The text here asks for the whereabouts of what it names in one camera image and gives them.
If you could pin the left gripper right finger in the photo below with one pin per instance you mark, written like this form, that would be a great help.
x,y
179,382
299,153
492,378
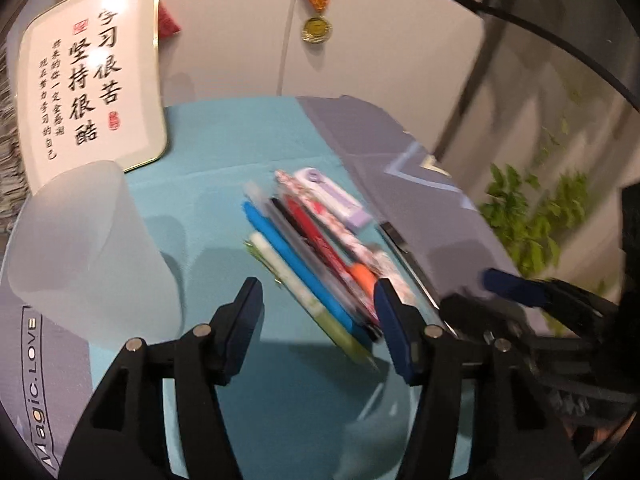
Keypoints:
x,y
515,434

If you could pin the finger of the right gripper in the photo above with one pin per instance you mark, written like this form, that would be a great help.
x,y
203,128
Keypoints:
x,y
514,288

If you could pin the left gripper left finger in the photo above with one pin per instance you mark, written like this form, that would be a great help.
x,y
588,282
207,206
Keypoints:
x,y
121,434

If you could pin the floral patterned pen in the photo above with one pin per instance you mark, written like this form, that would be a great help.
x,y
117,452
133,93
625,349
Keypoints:
x,y
348,241

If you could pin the orange marker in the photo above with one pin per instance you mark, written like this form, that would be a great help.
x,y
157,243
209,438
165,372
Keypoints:
x,y
364,278

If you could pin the translucent plastic pen cup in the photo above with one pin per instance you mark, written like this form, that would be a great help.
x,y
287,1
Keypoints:
x,y
82,256

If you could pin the blue pen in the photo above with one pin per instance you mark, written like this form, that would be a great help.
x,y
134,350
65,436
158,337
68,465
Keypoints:
x,y
264,226

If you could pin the green white pen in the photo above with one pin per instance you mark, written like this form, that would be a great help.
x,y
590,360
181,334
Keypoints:
x,y
259,247

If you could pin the purple white correction tape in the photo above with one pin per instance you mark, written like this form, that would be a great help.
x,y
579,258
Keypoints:
x,y
344,206

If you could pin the red pen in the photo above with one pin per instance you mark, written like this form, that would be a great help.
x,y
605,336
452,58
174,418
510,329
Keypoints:
x,y
327,254

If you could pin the green potted plant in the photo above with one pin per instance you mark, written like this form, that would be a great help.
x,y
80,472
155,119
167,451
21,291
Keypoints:
x,y
539,190

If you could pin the stack of papers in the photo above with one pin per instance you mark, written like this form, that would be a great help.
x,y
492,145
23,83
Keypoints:
x,y
14,188

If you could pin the framed calligraphy sign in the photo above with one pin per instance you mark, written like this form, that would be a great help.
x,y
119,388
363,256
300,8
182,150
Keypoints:
x,y
88,88

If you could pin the red hanging pouch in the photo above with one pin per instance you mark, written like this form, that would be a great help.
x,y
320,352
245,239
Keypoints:
x,y
166,26

